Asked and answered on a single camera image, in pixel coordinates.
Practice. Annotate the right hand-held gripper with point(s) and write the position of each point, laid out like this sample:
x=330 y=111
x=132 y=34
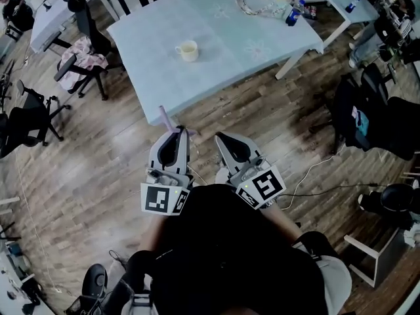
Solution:
x=267 y=185

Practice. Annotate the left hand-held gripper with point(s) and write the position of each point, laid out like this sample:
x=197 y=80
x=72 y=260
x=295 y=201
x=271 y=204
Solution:
x=157 y=199

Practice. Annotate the purple straw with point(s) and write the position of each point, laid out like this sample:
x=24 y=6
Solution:
x=165 y=118

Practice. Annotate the white cup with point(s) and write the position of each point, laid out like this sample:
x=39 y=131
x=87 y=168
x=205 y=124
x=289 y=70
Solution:
x=188 y=52

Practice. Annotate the person's left forearm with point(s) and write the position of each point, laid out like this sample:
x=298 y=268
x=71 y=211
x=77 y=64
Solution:
x=154 y=231

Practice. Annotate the person's right forearm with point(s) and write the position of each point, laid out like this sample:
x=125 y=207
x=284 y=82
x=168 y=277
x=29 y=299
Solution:
x=282 y=220

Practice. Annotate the floral light blue tablecloth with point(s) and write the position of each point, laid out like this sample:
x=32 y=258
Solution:
x=213 y=77

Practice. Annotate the person's black shirt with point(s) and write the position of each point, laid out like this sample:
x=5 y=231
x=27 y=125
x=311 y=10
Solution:
x=213 y=241

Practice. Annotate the black backpack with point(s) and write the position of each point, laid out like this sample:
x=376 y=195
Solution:
x=344 y=110

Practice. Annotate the teal pouch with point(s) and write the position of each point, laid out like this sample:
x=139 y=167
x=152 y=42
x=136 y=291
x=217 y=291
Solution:
x=362 y=123

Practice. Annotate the pink checked cloth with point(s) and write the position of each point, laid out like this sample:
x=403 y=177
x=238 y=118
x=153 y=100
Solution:
x=85 y=52

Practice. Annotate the black rounded seat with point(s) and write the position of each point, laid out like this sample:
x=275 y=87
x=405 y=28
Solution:
x=95 y=281

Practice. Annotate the black office chair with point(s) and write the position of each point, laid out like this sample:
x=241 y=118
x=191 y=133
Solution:
x=377 y=80
x=88 y=21
x=26 y=120

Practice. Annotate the cartoon plush charm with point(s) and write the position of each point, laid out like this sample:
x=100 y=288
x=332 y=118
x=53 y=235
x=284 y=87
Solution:
x=283 y=8

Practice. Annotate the blue soda bottle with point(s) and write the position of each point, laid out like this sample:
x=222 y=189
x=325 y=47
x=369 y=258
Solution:
x=293 y=12

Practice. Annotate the black helmet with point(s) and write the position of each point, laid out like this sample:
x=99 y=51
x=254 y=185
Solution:
x=393 y=199

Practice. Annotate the small colourful carton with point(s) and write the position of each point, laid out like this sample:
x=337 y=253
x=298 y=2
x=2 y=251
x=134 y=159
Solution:
x=310 y=10

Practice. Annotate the clear bottle blue label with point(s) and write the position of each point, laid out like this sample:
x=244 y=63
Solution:
x=352 y=5

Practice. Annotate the white metal table frame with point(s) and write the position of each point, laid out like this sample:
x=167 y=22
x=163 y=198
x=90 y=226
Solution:
x=336 y=33

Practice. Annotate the white wooden frame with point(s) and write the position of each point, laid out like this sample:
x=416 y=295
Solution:
x=377 y=261

